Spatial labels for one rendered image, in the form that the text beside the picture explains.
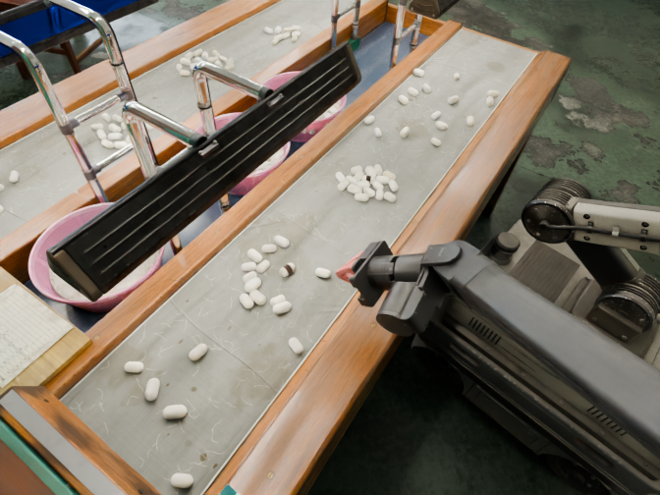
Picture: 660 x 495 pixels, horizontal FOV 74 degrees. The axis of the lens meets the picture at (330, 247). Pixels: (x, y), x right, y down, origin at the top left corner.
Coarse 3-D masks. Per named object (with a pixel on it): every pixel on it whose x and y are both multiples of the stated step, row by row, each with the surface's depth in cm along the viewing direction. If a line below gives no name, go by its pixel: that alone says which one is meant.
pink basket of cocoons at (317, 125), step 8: (296, 72) 137; (272, 80) 135; (280, 80) 137; (272, 88) 136; (344, 96) 131; (344, 104) 128; (336, 112) 125; (320, 120) 123; (328, 120) 125; (312, 128) 125; (320, 128) 127; (304, 136) 128; (312, 136) 129
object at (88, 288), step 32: (320, 64) 76; (352, 64) 82; (288, 96) 71; (320, 96) 76; (224, 128) 63; (256, 128) 67; (288, 128) 71; (192, 160) 59; (224, 160) 63; (256, 160) 67; (160, 192) 56; (192, 192) 60; (224, 192) 64; (96, 224) 51; (128, 224) 54; (160, 224) 57; (64, 256) 49; (96, 256) 51; (128, 256) 54; (96, 288) 51
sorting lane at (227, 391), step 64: (448, 64) 151; (512, 64) 153; (384, 128) 126; (448, 128) 128; (320, 192) 109; (384, 192) 110; (320, 256) 96; (192, 320) 85; (256, 320) 85; (320, 320) 86; (128, 384) 76; (192, 384) 77; (256, 384) 78; (128, 448) 70; (192, 448) 70
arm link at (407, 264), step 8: (400, 256) 67; (408, 256) 66; (416, 256) 65; (400, 264) 66; (408, 264) 65; (416, 264) 64; (400, 272) 66; (408, 272) 65; (416, 272) 63; (400, 280) 66; (408, 280) 65; (416, 280) 64
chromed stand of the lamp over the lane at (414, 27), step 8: (400, 0) 130; (408, 0) 130; (400, 8) 131; (400, 16) 132; (416, 16) 145; (400, 24) 134; (416, 24) 146; (400, 32) 136; (408, 32) 142; (416, 32) 149; (400, 40) 140; (416, 40) 151; (392, 48) 141; (392, 56) 143; (392, 64) 144
